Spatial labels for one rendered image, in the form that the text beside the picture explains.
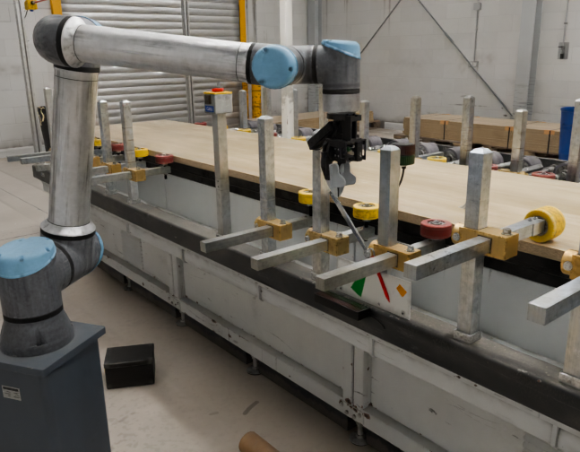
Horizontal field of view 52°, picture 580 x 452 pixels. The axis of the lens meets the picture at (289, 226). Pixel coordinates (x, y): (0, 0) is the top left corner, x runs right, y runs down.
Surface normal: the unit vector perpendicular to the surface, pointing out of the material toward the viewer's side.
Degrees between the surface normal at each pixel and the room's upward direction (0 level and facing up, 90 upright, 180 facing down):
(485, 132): 90
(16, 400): 90
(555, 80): 90
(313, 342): 90
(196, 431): 0
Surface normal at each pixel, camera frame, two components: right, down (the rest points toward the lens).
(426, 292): -0.77, 0.19
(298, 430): -0.02, -0.96
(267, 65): -0.14, 0.29
